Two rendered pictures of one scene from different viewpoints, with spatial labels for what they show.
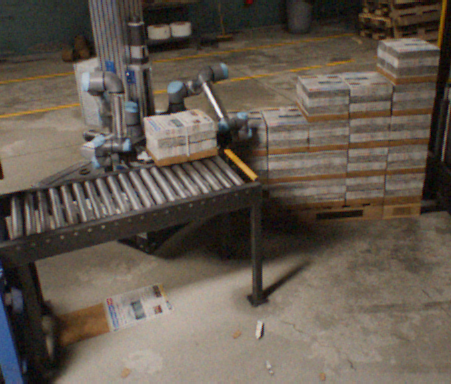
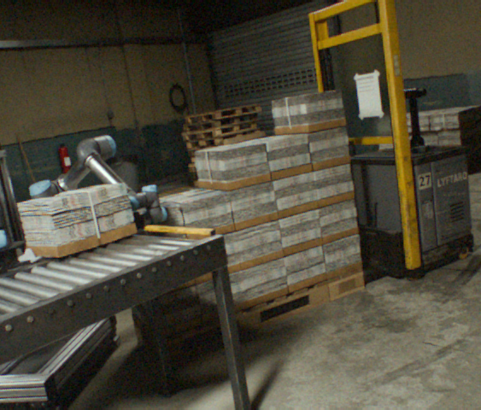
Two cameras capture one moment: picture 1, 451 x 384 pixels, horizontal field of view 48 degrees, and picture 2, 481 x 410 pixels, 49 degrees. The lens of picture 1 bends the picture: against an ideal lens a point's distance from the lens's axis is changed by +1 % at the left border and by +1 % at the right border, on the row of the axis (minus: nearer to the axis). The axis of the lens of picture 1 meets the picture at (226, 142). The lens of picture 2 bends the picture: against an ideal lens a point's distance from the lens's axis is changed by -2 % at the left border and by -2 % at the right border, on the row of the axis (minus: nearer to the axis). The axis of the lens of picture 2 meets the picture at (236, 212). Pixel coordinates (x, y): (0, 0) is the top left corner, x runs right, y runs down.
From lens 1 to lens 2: 1.18 m
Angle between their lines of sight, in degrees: 26
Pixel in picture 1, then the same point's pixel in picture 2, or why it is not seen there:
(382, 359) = not seen: outside the picture
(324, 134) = (249, 204)
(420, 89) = (333, 136)
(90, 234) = not seen: outside the picture
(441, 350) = not seen: outside the picture
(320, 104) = (237, 166)
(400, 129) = (325, 185)
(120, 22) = not seen: outside the picture
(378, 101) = (296, 155)
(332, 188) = (271, 273)
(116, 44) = not seen: outside the picture
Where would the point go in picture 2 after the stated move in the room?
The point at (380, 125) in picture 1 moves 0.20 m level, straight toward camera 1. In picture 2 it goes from (305, 184) to (313, 188)
